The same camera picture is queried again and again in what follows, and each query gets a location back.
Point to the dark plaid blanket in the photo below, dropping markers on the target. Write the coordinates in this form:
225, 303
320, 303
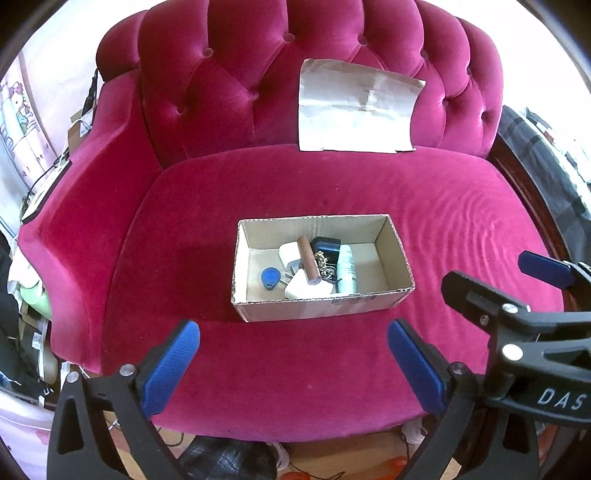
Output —
549, 157

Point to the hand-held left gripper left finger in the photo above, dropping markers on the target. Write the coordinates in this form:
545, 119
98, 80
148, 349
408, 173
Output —
171, 364

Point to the pale pink tub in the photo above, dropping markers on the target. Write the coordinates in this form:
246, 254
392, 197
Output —
21, 447

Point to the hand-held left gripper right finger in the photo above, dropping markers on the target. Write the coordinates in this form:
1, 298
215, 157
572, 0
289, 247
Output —
415, 364

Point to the red tufted velvet armchair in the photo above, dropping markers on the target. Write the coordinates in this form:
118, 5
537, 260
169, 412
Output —
295, 184

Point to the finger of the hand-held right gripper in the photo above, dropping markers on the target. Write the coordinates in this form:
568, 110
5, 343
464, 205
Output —
475, 297
545, 267

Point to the key bunch with blue fob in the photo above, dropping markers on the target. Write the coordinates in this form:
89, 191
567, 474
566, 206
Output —
269, 279

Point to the white charger plug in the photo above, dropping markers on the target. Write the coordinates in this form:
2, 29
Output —
288, 254

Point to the cartoon printed curtain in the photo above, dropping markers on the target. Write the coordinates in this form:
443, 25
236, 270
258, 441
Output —
18, 134

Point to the creased brown paper sheet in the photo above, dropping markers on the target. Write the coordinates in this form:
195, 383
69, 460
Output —
355, 115

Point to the white tube pale blue cap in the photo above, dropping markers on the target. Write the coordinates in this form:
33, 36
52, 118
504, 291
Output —
347, 270

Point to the white squat bottle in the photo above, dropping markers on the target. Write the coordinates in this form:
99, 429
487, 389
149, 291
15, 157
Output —
300, 287

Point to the small brown carton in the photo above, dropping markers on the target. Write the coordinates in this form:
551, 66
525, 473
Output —
79, 136

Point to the brown cylindrical tube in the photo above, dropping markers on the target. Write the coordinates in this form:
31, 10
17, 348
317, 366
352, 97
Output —
308, 261

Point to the dark plaid cloth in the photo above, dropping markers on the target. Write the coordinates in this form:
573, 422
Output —
231, 459

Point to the black jar white lid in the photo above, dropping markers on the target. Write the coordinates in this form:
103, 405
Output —
325, 244

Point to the cardboard box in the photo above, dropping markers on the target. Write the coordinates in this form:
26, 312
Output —
314, 309

